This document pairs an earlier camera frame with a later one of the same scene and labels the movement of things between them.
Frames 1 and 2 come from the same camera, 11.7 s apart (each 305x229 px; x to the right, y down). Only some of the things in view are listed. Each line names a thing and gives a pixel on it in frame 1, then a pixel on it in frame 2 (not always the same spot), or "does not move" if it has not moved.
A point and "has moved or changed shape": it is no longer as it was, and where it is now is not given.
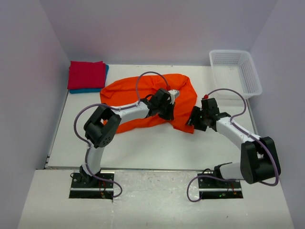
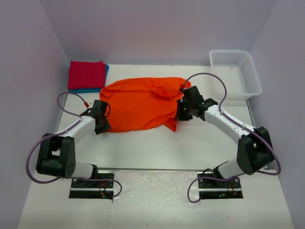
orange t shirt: [133, 91] has moved or changed shape
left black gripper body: [167, 112] -> [102, 127]
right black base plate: [212, 182] does not move
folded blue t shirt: [91, 90] does not move
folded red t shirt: [86, 75] does not move
